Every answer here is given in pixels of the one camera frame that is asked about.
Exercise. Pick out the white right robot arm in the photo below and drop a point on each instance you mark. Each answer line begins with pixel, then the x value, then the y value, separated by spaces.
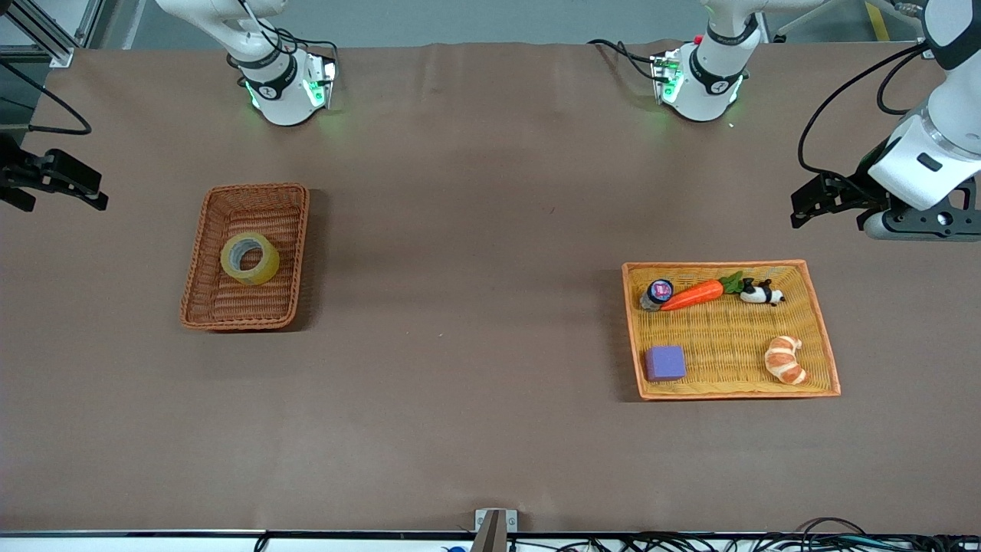
pixel 283 100

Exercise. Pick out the metal bracket with brown bar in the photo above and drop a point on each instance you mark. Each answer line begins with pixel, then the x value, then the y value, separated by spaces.
pixel 481 521

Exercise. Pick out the orange wicker tray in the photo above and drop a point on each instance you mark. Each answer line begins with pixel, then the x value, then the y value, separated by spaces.
pixel 720 345

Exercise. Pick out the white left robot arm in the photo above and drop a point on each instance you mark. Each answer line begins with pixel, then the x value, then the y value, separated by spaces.
pixel 709 69

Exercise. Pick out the black left camera mount bracket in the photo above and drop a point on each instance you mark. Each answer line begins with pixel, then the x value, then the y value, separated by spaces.
pixel 912 217

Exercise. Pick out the purple foam cube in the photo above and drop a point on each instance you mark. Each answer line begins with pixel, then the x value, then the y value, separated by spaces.
pixel 665 364

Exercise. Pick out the brown wicker basket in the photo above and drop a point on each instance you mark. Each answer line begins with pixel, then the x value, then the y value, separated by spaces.
pixel 230 307

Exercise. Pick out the yellow clear tape roll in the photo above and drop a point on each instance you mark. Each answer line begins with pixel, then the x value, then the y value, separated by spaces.
pixel 268 270

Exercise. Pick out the toy croissant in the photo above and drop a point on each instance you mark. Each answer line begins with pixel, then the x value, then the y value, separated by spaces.
pixel 783 360

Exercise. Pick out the orange toy carrot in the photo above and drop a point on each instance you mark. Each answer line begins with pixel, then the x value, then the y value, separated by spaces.
pixel 693 295

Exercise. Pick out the toy panda figure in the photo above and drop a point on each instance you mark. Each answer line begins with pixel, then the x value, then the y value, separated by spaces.
pixel 757 293

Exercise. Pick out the aluminium frame profile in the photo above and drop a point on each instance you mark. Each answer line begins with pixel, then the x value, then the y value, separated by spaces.
pixel 57 55

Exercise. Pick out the small round jar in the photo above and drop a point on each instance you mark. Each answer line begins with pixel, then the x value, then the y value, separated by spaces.
pixel 659 291

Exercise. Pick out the brown table cover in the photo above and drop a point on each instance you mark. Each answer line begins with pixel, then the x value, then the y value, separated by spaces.
pixel 490 422

